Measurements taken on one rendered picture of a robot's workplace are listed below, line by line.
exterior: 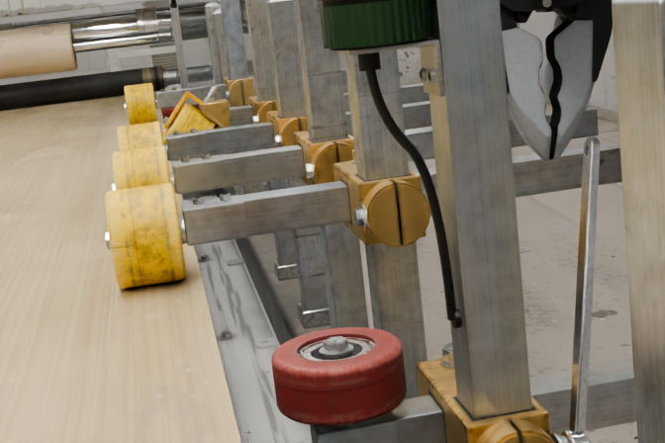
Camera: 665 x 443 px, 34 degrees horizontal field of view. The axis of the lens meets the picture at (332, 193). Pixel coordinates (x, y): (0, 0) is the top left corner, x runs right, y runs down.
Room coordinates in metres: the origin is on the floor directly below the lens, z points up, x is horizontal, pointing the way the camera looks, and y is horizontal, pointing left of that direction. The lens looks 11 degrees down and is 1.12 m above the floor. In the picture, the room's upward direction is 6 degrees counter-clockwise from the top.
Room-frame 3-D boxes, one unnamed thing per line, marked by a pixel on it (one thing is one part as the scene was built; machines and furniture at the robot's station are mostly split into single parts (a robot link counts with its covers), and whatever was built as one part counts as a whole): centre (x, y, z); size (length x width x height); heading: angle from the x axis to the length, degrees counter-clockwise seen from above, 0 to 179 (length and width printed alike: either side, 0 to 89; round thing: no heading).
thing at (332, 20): (0.59, -0.03, 1.10); 0.06 x 0.06 x 0.02
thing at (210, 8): (2.57, 0.23, 0.88); 0.04 x 0.04 x 0.48; 9
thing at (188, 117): (1.60, 0.21, 0.93); 0.09 x 0.08 x 0.09; 99
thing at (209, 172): (1.14, -0.05, 0.95); 0.50 x 0.04 x 0.04; 99
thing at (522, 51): (0.72, -0.13, 1.04); 0.06 x 0.03 x 0.09; 8
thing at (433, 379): (0.62, -0.07, 0.85); 0.14 x 0.06 x 0.05; 9
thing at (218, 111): (1.61, 0.19, 0.95); 0.10 x 0.04 x 0.10; 99
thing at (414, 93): (1.64, -0.04, 0.95); 0.37 x 0.03 x 0.03; 99
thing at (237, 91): (2.10, 0.16, 0.95); 0.14 x 0.06 x 0.05; 9
